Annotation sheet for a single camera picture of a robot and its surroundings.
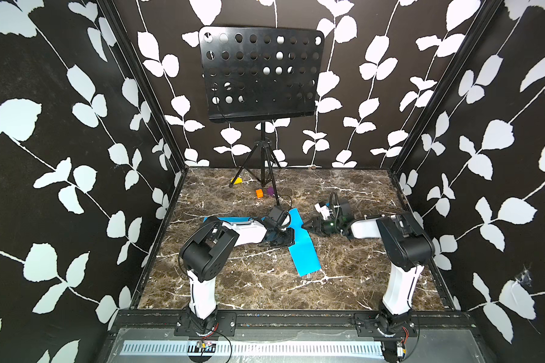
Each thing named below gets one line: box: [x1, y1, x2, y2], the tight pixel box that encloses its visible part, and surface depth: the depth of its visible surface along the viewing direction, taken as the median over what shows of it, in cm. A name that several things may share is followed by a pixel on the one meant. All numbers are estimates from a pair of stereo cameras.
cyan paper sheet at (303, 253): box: [286, 207, 322, 277], surface depth 93 cm
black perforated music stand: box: [198, 25, 325, 206], surface depth 71 cm
